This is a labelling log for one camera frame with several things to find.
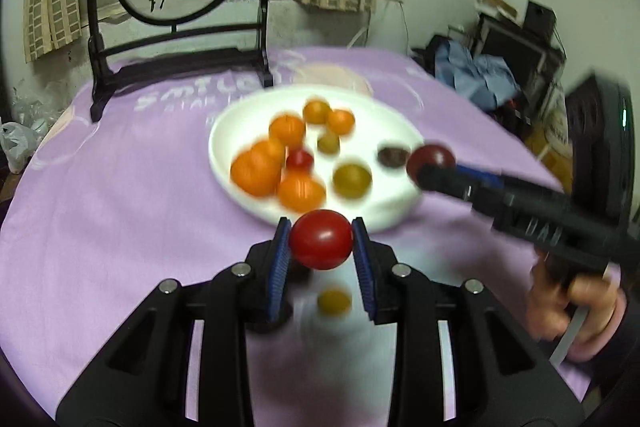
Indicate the large bumpy mandarin orange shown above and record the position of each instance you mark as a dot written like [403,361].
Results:
[255,173]

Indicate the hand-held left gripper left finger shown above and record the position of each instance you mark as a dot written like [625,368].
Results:
[280,267]

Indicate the purple tablecloth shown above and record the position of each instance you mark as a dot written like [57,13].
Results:
[125,187]

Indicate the dark purple tomato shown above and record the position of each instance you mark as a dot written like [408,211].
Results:
[432,156]

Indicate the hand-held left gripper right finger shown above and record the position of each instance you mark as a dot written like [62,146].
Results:
[364,267]

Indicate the small yellow-green fruit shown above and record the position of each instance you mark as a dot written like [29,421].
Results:
[334,302]
[328,142]

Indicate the white bucket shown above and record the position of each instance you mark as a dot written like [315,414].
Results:
[556,119]

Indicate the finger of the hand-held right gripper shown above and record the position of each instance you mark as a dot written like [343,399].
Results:
[480,175]
[445,182]

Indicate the white oval plate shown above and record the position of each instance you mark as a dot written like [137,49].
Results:
[372,124]

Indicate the person's right hand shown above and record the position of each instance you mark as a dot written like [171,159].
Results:
[560,307]

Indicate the white plastic bag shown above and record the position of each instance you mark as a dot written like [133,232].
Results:
[15,147]

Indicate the cardboard box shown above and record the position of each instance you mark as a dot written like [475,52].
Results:
[500,3]

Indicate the smooth round orange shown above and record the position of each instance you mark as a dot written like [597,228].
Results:
[301,193]

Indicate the small smooth orange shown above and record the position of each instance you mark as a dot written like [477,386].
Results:
[317,111]
[341,121]

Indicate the black speaker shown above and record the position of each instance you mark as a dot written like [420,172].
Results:
[540,19]

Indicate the red cherry tomato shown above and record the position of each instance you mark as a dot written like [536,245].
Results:
[299,158]
[321,239]

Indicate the black monitor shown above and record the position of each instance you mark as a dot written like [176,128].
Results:
[520,52]

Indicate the yellow-green tomato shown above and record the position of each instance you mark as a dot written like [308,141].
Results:
[352,179]

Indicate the pink sleeved right forearm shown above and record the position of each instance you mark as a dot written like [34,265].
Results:
[607,337]

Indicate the blue cloth pile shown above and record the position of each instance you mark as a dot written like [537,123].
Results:
[475,72]

